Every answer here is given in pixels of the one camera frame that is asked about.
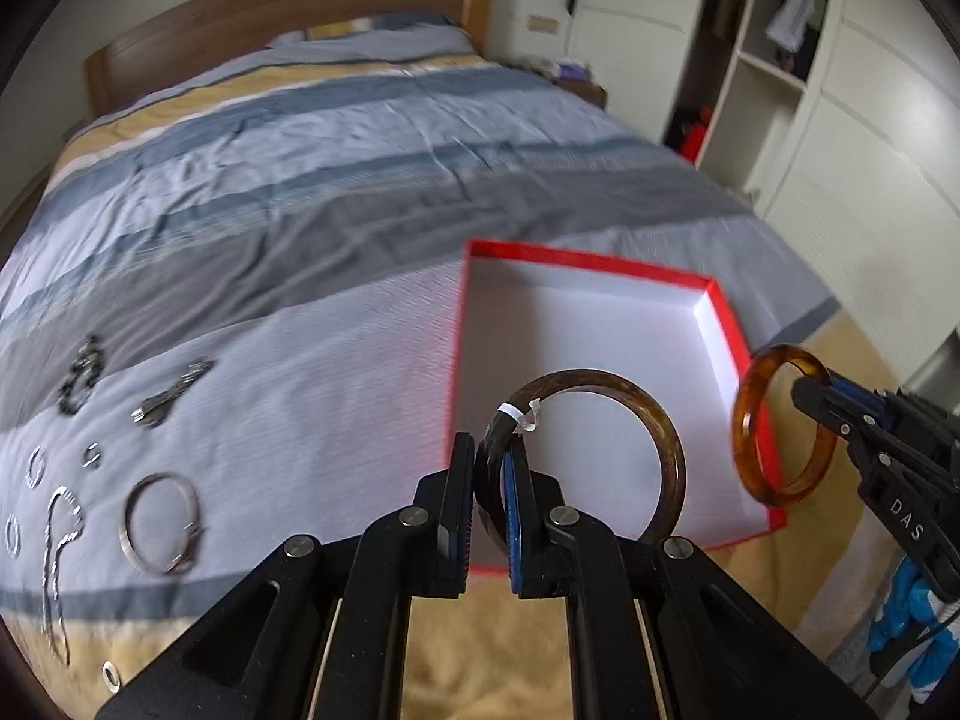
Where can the amber orange bangle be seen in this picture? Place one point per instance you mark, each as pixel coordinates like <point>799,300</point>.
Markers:
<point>745,427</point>

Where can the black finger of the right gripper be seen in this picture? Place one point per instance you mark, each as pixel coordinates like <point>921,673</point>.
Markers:
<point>817,401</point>

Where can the thin silver bangle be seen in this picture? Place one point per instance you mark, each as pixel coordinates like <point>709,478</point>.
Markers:
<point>181,560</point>

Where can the wooden nightstand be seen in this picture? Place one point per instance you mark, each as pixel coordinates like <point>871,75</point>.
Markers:
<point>571,77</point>

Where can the red jewelry box tray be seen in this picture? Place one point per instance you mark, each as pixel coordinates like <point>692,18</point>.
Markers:
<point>528,310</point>

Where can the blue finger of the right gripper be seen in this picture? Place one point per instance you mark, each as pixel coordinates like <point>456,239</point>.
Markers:
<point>858,400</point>

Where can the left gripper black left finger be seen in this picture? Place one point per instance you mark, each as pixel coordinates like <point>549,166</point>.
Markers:
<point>455,518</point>

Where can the blue white gloved right hand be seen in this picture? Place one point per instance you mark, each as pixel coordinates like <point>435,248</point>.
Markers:
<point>914,633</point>

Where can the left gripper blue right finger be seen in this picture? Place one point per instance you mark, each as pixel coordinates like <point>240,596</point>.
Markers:
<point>519,510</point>

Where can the dark brown bangle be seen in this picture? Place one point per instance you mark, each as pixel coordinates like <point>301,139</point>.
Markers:
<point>492,450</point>

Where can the striped duvet cover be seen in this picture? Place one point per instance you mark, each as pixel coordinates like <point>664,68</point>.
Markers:
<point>253,279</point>

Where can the wooden headboard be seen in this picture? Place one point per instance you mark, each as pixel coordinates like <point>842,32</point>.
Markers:
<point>202,34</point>

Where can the white wardrobe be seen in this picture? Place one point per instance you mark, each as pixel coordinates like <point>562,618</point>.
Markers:
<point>835,121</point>

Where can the grey pillow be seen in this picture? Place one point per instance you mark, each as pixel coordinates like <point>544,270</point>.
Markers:
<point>381,38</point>

